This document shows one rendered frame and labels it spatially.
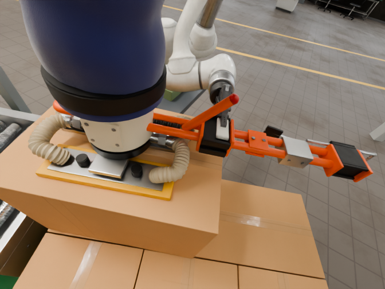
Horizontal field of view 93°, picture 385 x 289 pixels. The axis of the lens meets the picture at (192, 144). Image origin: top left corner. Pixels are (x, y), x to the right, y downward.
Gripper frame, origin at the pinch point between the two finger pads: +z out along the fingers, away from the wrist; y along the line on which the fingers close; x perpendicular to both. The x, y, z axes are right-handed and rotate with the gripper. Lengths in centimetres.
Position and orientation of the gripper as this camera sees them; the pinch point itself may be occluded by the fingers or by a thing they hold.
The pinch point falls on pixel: (220, 135)
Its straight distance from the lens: 47.9
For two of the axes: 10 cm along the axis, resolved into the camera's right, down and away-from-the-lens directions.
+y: -1.7, 6.3, 7.6
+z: -1.2, 7.5, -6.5
